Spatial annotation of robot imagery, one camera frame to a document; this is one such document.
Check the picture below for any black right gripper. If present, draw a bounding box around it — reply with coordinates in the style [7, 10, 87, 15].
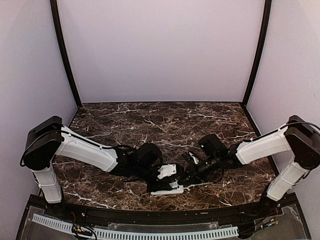
[177, 153, 221, 185]

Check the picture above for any white remote control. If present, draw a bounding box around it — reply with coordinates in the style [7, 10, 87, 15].
[150, 185, 184, 196]

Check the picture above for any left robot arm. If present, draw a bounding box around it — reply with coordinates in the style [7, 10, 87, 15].
[19, 116, 177, 218]

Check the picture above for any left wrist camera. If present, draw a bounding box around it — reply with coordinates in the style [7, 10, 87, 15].
[174, 163, 185, 180]

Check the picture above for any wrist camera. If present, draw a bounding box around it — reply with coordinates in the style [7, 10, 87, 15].
[182, 151, 194, 164]
[174, 163, 185, 180]

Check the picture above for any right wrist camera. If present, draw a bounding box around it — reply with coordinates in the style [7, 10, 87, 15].
[182, 151, 194, 164]

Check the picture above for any black front table rail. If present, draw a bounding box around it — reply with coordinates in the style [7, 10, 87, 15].
[49, 199, 276, 226]

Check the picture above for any white slotted cable duct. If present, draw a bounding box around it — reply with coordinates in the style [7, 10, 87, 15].
[32, 213, 239, 240]

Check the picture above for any black right corner post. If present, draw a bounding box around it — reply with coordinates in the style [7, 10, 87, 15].
[241, 0, 272, 108]

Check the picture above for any black corner post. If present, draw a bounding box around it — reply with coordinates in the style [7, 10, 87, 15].
[241, 0, 272, 108]
[49, 0, 82, 108]

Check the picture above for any black left corner post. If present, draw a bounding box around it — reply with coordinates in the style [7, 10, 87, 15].
[49, 0, 82, 108]

